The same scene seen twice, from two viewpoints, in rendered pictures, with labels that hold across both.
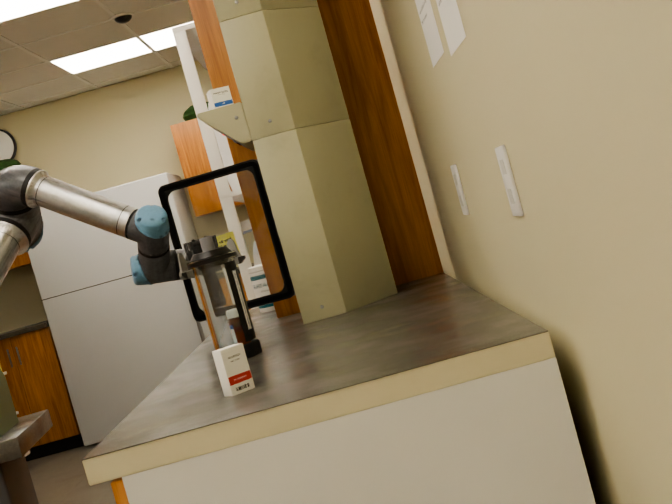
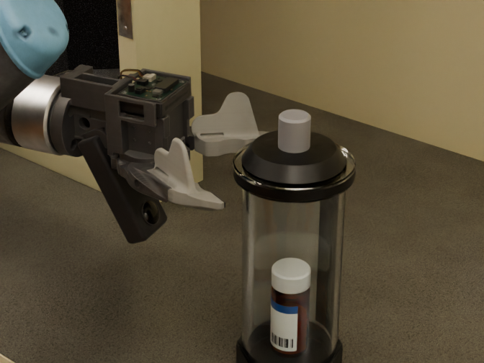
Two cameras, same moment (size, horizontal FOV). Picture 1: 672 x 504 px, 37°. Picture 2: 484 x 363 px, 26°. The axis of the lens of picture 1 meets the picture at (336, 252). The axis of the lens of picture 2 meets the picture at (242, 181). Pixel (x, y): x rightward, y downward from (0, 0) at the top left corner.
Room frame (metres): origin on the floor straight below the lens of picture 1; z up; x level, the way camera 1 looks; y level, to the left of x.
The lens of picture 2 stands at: (1.66, 0.93, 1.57)
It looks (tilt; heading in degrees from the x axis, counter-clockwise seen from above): 27 degrees down; 310
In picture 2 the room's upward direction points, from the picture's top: straight up
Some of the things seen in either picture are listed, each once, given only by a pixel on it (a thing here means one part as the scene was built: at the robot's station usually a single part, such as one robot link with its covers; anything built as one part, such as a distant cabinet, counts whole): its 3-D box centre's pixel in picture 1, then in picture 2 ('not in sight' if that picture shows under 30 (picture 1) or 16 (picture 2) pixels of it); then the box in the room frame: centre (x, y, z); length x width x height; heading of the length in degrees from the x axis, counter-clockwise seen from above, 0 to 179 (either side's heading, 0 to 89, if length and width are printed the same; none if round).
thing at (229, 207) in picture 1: (226, 241); not in sight; (2.83, 0.29, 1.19); 0.30 x 0.01 x 0.40; 80
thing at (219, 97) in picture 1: (220, 100); not in sight; (2.60, 0.18, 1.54); 0.05 x 0.05 x 0.06; 18
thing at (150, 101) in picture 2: (202, 257); (124, 122); (2.33, 0.30, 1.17); 0.12 x 0.08 x 0.09; 14
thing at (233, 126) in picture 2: (233, 251); (239, 121); (2.25, 0.22, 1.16); 0.09 x 0.03 x 0.06; 49
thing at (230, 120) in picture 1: (230, 132); not in sight; (2.65, 0.18, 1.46); 0.32 x 0.11 x 0.10; 179
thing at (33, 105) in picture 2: not in sight; (55, 114); (2.41, 0.32, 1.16); 0.08 x 0.05 x 0.08; 104
